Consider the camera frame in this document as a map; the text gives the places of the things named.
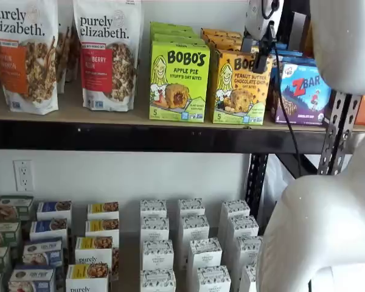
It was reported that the granola bag red label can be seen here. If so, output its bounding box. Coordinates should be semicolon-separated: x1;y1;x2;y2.
72;0;144;113

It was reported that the orange Bobo's peanut butter box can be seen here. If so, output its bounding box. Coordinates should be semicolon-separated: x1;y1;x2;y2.
207;38;245;52
212;48;274;125
200;27;238;35
203;32;243;42

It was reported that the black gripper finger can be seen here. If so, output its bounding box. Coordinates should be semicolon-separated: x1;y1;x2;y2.
254;21;276;77

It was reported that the white floral print box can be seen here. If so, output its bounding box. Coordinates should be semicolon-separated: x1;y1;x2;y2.
226;215;259;241
139;268;176;292
196;265;232;292
239;263;260;292
142;239;174;271
139;199;168;220
235;235;264;268
179;214;210;243
178;198;206;218
187;237;223;271
140;216;170;243
220;199;251;220

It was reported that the blue label granola box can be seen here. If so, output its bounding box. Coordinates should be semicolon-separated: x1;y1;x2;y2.
36;200;73;223
22;238;64;267
29;218;68;241
8;265;56;292

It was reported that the white wall power outlet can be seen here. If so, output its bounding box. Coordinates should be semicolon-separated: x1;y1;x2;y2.
13;160;33;192

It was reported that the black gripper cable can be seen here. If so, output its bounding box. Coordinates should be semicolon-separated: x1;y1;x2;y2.
269;45;302;179

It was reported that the tan wooden shelf board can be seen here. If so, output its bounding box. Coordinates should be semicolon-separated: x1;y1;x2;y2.
0;77;365;133

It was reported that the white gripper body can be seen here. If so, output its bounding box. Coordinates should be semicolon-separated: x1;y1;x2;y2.
245;0;285;40

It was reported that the green Bobo's apple pie box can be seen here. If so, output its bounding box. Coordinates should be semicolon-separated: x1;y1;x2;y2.
148;41;211;123
153;34;208;46
150;21;194;31
151;28;200;38

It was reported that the yellow label granola box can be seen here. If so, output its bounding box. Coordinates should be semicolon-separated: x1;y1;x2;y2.
75;236;120;266
85;218;120;238
87;201;120;220
66;263;111;292

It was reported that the granola bag orange label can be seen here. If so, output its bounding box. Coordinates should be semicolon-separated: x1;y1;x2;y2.
0;0;60;116

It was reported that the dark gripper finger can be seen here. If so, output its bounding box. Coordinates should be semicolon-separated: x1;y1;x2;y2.
242;35;254;53

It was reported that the black metal shelf rack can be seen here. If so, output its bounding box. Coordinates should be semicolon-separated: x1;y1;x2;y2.
0;0;365;223

